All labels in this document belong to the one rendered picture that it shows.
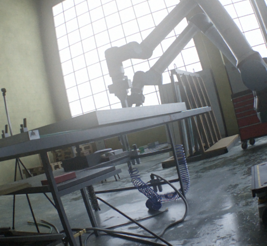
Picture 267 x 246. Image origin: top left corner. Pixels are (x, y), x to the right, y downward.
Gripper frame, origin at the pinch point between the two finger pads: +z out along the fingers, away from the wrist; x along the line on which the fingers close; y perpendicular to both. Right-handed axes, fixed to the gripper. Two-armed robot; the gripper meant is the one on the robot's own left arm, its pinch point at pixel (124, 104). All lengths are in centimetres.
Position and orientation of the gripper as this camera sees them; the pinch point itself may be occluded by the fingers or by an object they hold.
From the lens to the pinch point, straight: 197.9
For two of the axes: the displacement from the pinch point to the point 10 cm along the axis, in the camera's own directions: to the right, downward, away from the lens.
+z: 2.4, 9.7, -0.7
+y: -4.1, 0.4, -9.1
